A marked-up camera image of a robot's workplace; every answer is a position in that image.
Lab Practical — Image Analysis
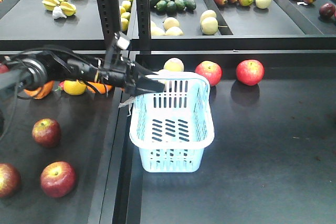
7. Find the bright red apple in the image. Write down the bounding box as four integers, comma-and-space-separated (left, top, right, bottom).
0, 63, 9, 74

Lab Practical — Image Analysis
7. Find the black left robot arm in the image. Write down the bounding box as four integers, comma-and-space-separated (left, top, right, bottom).
1, 46, 165, 100

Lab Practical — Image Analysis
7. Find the red chili pepper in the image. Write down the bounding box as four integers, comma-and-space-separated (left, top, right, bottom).
55, 81, 65, 91

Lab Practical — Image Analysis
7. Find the light blue plastic basket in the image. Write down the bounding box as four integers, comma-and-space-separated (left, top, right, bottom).
129, 71, 215, 173

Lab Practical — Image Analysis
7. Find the large orange right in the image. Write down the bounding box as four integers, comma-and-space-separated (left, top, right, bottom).
87, 82, 112, 94

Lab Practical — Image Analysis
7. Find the red apple beside basket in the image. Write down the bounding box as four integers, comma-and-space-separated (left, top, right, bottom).
195, 60, 223, 87

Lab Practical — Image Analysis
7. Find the red apple front edge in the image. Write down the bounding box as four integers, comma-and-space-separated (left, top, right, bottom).
1, 163, 21, 198

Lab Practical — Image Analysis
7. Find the white garlic bulb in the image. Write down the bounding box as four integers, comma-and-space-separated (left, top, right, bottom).
52, 6, 67, 19

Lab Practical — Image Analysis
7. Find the yellow round fruit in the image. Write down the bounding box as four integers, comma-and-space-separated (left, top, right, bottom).
64, 80, 87, 95

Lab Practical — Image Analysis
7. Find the orange with nub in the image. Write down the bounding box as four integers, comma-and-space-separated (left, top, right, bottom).
24, 81, 54, 100

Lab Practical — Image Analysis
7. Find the black upper display shelf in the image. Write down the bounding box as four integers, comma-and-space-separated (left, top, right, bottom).
1, 0, 335, 51

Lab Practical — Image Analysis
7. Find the red apple front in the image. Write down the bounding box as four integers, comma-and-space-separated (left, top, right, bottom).
40, 161, 77, 198

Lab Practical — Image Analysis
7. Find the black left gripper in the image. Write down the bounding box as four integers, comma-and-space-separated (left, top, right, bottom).
96, 60, 165, 95

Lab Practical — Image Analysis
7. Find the pale yellow pear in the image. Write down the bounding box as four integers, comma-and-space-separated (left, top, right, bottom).
163, 58, 184, 72

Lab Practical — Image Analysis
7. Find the red apple middle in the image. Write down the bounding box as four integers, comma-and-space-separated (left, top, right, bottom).
31, 118, 61, 148

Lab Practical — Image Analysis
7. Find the red apple right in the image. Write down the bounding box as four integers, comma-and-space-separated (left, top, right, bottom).
236, 59, 265, 86

